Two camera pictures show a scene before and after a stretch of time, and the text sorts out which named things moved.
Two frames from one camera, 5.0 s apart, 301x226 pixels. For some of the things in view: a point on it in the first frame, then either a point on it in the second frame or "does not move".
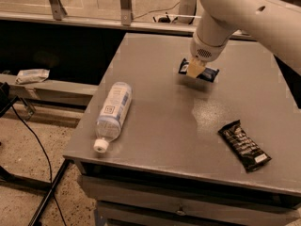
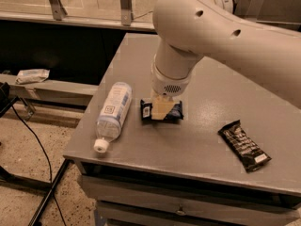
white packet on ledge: (31, 75) does not move
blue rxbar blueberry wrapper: (208, 73) -> (175, 113)
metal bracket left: (57, 9) does not move
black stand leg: (37, 214) does not move
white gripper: (205, 51) -> (168, 85)
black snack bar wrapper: (246, 150) does not move
